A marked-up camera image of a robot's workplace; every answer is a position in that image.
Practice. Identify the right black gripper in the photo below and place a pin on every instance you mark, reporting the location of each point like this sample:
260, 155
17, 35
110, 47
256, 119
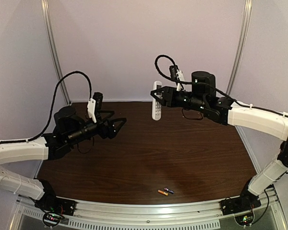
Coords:
168, 97

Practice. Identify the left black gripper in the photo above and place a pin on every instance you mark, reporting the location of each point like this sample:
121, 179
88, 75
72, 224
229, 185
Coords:
104, 129

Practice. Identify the white remote control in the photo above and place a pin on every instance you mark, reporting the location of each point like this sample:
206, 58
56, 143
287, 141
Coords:
156, 106

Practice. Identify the purple AA battery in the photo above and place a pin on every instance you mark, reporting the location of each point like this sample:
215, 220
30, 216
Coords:
168, 191

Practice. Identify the orange AA battery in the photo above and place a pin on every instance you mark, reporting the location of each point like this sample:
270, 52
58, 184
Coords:
162, 192

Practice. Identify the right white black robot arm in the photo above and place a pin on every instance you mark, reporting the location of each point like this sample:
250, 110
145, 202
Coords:
219, 107

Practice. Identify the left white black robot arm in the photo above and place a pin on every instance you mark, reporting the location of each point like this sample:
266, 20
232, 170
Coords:
70, 130

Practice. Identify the left controller board with LEDs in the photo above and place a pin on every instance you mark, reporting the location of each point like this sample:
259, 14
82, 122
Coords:
51, 219

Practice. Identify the controller board with leds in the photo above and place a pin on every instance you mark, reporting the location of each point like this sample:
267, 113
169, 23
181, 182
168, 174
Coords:
51, 219
244, 219

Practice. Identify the right controller board with LEDs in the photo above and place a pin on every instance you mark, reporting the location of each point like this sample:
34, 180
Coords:
244, 219

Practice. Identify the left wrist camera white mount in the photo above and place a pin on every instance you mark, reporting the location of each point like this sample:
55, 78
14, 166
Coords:
94, 105

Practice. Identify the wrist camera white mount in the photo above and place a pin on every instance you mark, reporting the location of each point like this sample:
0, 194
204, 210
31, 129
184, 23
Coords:
177, 75
94, 105

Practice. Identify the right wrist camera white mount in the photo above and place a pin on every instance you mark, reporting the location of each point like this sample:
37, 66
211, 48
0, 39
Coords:
177, 75

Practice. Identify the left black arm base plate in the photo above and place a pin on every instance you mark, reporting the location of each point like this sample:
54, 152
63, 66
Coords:
58, 205

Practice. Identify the right aluminium frame post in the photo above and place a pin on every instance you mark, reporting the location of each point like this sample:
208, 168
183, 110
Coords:
245, 24

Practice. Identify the aluminium frame post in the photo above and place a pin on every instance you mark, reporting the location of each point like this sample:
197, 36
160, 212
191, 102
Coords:
245, 24
51, 40

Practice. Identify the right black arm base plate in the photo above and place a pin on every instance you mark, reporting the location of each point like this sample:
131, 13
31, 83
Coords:
239, 204

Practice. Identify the left aluminium frame post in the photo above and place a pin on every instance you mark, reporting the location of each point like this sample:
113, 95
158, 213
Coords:
51, 40

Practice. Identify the white slotted cable duct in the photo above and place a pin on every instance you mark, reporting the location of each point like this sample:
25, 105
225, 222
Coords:
30, 219

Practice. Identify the curved aluminium front rail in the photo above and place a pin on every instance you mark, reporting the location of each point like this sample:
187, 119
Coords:
186, 213

